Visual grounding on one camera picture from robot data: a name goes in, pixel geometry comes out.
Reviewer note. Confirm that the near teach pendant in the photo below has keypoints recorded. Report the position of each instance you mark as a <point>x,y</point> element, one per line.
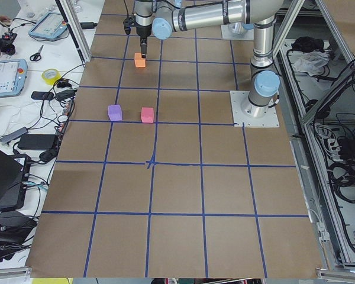
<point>12,77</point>

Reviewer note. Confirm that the black power adapter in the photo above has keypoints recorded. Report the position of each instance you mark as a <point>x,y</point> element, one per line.
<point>36,141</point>

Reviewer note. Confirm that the orange foam block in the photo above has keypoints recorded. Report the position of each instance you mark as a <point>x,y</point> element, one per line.
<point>139,60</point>

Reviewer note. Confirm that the purple foam block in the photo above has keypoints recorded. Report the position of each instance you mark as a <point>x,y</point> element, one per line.
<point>115,112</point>

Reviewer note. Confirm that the teach pendant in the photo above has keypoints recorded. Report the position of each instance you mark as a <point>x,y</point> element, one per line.
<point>50,27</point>
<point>12,77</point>

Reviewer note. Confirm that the far teach pendant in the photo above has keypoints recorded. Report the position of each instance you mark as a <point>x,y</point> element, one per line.
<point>50,27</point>

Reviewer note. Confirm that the yellow tape roll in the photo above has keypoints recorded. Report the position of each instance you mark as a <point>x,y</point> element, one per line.
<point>51,76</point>

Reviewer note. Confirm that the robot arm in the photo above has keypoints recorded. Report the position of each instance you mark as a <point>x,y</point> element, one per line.
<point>162,18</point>

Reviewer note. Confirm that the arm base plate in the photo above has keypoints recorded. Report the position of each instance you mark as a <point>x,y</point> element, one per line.
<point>238,31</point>
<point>245,114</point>

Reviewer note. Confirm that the black laptop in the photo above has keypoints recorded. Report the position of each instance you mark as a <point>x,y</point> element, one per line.
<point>14,172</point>

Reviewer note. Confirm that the red foam block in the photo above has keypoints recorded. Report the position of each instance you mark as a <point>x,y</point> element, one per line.
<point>147,115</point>

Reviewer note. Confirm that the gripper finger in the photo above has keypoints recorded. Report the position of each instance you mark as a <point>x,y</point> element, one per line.
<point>143,46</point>

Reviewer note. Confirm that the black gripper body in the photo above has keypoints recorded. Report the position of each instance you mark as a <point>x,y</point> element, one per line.
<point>142,31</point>

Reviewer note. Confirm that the black handled scissors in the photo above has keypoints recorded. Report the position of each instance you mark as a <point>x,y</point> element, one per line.
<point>36,57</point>

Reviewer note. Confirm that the aluminium frame post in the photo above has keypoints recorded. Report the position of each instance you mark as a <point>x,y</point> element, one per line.
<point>73,25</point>

